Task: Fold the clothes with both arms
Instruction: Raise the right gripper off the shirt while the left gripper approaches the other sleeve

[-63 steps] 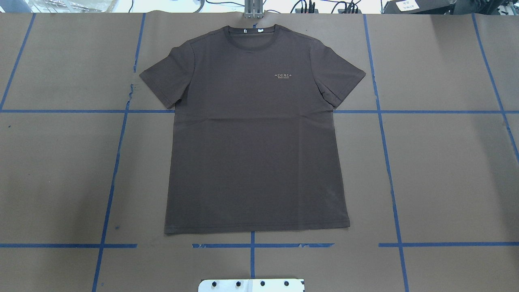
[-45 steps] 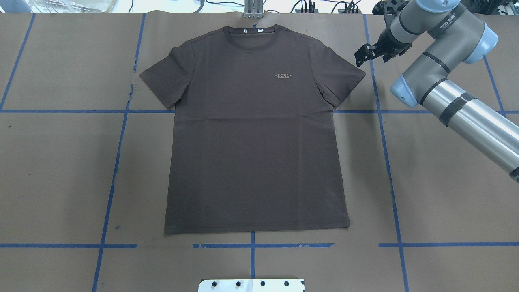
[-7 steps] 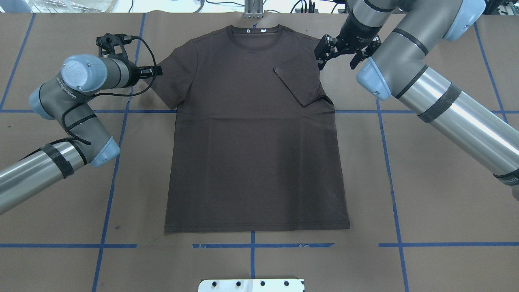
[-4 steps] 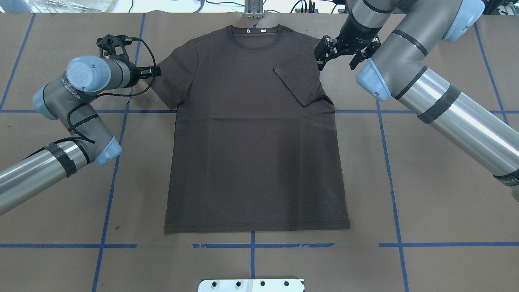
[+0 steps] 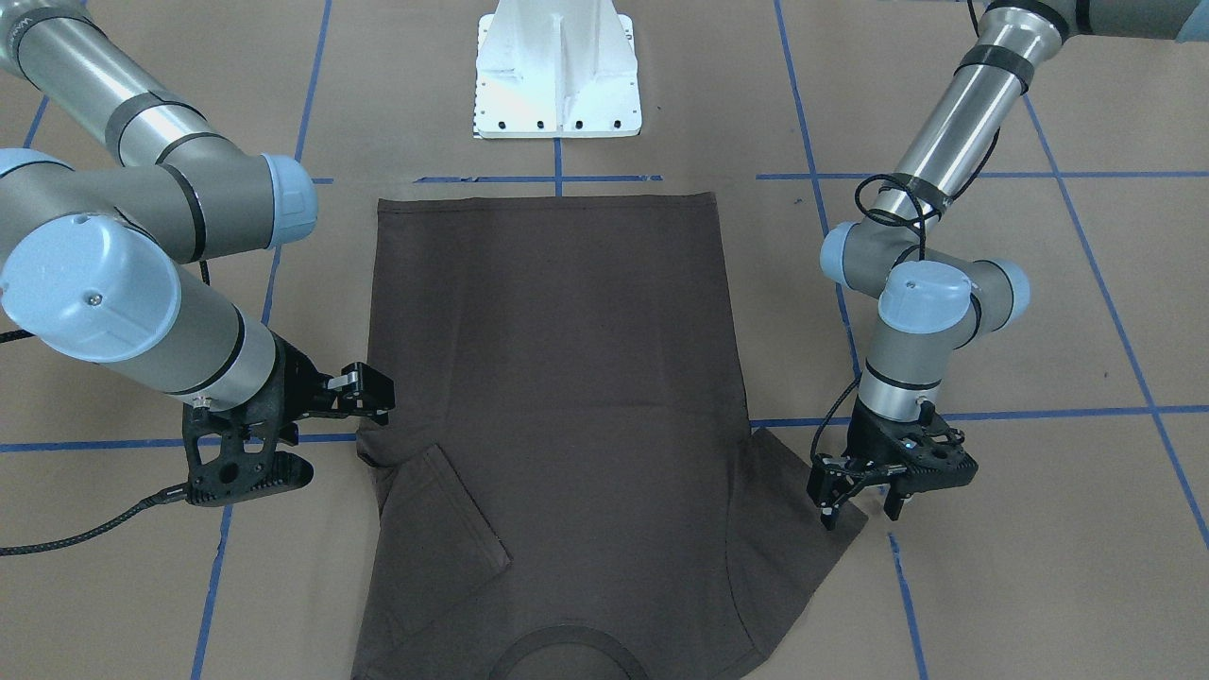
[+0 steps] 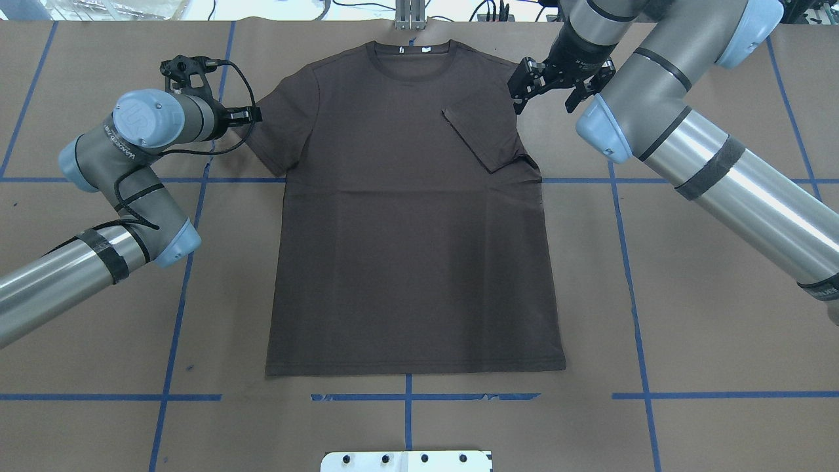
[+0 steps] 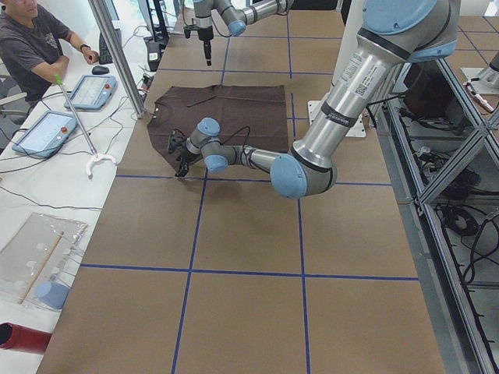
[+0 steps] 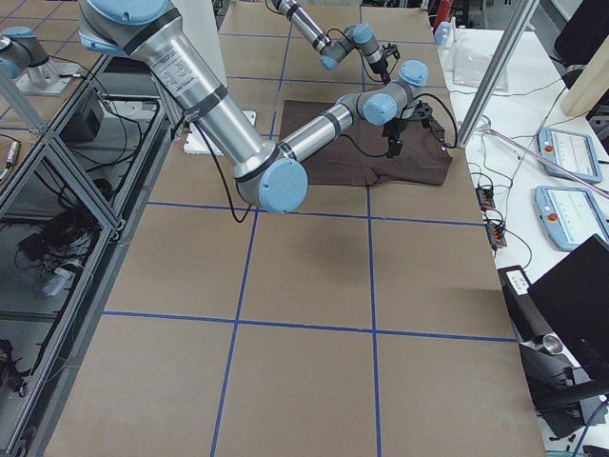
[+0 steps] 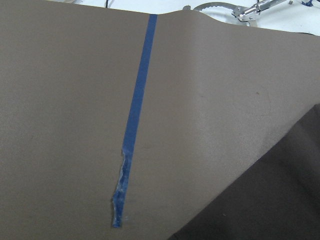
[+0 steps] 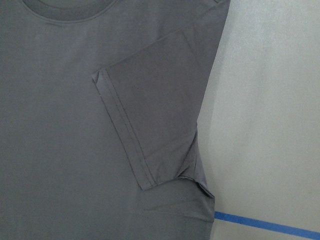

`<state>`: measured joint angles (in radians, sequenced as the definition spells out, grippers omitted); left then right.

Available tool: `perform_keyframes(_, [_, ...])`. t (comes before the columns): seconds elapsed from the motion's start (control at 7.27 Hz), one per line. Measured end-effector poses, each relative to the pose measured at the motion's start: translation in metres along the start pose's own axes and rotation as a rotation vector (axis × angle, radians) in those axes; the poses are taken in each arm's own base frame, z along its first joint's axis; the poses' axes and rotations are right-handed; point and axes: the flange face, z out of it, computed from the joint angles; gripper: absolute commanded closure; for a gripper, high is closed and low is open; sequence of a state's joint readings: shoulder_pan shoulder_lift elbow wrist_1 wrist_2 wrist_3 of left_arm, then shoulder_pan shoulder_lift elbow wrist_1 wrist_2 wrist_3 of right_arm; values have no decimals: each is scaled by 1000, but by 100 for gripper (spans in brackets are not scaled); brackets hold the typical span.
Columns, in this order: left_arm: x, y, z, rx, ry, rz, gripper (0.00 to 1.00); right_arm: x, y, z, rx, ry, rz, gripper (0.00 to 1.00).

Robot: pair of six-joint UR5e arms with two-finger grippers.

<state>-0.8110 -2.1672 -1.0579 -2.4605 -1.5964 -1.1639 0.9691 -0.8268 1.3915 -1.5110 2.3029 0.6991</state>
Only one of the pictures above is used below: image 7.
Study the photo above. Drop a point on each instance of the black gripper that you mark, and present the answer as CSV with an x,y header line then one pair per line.
x,y
184,158
203,37

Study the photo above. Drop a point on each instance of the dark brown t-shirt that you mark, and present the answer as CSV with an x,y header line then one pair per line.
x,y
255,115

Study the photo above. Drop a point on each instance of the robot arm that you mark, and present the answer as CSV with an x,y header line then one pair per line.
x,y
392,33
235,19

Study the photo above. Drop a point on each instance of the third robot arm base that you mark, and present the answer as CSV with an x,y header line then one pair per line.
x,y
483,80

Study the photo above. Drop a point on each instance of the reacher grabber stick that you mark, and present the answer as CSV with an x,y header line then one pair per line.
x,y
96,157

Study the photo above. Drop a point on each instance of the black keyboard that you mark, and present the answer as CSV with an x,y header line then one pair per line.
x,y
105,56

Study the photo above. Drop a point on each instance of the black computer mouse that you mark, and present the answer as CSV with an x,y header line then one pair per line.
x,y
100,70

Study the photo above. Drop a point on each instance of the far blue teach pendant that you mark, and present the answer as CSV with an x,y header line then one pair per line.
x,y
92,92

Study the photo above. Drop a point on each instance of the blue teach pendant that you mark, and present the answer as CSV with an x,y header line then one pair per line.
x,y
92,92
46,136

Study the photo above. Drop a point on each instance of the near blue teach pendant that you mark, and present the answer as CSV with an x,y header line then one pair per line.
x,y
46,136

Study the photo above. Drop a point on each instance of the wooden stick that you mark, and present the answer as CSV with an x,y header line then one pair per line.
x,y
40,267

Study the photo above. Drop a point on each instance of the seated person grey shirt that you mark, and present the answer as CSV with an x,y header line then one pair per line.
x,y
31,49

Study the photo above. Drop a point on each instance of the clear plastic bag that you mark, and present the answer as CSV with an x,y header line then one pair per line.
x,y
22,255

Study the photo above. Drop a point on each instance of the red cylinder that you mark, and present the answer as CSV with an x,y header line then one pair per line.
x,y
24,339

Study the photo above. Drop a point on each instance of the aluminium frame post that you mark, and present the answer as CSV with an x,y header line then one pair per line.
x,y
106,27

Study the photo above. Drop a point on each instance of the white camera pillar base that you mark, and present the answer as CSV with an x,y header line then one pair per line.
x,y
336,97

